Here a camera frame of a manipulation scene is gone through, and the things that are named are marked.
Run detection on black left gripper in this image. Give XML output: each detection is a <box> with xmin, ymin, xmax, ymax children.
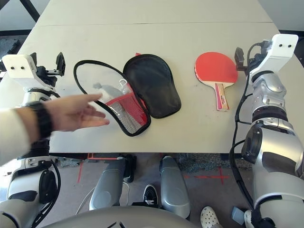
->
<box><xmin>30</xmin><ymin>52</ymin><xmax>66</xmax><ymax>89</ymax></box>

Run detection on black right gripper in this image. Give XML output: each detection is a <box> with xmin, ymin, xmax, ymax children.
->
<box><xmin>235</xmin><ymin>40</ymin><xmax>271</xmax><ymax>72</ymax></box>

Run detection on red ping-pong paddle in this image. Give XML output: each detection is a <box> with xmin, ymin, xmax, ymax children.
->
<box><xmin>194</xmin><ymin>51</ymin><xmax>238</xmax><ymax>111</ymax></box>

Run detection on grey white plush keychain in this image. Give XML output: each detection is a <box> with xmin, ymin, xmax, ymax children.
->
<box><xmin>92</xmin><ymin>79</ymin><xmax>133</xmax><ymax>102</ymax></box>

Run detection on red black paddle case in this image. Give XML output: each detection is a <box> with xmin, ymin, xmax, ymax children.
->
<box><xmin>73</xmin><ymin>52</ymin><xmax>182</xmax><ymax>137</ymax></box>

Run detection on person's white-sleeved forearm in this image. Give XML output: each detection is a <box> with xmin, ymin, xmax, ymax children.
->
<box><xmin>0</xmin><ymin>106</ymin><xmax>40</xmax><ymax>168</ymax></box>

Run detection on person's bare hand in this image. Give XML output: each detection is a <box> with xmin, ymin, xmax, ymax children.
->
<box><xmin>45</xmin><ymin>94</ymin><xmax>110</xmax><ymax>133</ymax></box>

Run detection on black wristwatch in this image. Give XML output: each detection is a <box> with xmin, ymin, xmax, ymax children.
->
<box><xmin>28</xmin><ymin>102</ymin><xmax>53</xmax><ymax>140</ymax></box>

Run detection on grey speckled floor mat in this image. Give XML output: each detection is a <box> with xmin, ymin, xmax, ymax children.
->
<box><xmin>177</xmin><ymin>153</ymin><xmax>241</xmax><ymax>174</ymax></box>

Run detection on grey left robot leg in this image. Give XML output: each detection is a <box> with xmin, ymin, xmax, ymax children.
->
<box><xmin>89</xmin><ymin>156</ymin><xmax>134</xmax><ymax>212</ymax></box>

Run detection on grey robot leg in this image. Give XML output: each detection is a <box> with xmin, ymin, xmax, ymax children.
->
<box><xmin>159</xmin><ymin>155</ymin><xmax>191</xmax><ymax>219</ymax></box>
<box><xmin>89</xmin><ymin>156</ymin><xmax>134</xmax><ymax>212</ymax></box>

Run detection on grey right robot leg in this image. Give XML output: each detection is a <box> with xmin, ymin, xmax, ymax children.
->
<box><xmin>159</xmin><ymin>155</ymin><xmax>191</xmax><ymax>219</ymax></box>

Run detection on grey foot pedal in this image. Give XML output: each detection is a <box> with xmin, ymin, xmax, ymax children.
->
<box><xmin>231</xmin><ymin>206</ymin><xmax>245</xmax><ymax>224</ymax></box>

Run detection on white perforated clog shoe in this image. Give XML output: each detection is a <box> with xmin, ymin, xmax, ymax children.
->
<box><xmin>200</xmin><ymin>206</ymin><xmax>220</xmax><ymax>228</ymax></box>
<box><xmin>244</xmin><ymin>210</ymin><xmax>255</xmax><ymax>228</ymax></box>

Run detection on black white sneaker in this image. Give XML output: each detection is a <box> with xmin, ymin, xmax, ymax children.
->
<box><xmin>143</xmin><ymin>184</ymin><xmax>159</xmax><ymax>209</ymax></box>

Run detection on grey robot torso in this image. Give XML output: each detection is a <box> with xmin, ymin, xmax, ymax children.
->
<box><xmin>40</xmin><ymin>205</ymin><xmax>192</xmax><ymax>228</ymax></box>

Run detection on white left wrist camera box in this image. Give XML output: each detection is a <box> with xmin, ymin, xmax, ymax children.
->
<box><xmin>1</xmin><ymin>54</ymin><xmax>40</xmax><ymax>86</ymax></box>

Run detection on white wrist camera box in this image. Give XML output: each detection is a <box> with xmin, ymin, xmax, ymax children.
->
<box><xmin>264</xmin><ymin>34</ymin><xmax>299</xmax><ymax>73</ymax></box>
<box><xmin>1</xmin><ymin>54</ymin><xmax>40</xmax><ymax>86</ymax></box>

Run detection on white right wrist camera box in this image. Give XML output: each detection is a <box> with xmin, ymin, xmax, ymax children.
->
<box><xmin>264</xmin><ymin>34</ymin><xmax>299</xmax><ymax>73</ymax></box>

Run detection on black metal frame bars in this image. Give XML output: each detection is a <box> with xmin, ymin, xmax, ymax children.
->
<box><xmin>19</xmin><ymin>0</ymin><xmax>41</xmax><ymax>22</ymax></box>

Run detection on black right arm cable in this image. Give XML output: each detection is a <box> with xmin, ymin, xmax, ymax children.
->
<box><xmin>229</xmin><ymin>43</ymin><xmax>263</xmax><ymax>211</ymax></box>

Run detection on white floor cable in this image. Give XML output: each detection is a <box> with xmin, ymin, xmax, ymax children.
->
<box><xmin>76</xmin><ymin>182</ymin><xmax>130</xmax><ymax>216</ymax></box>

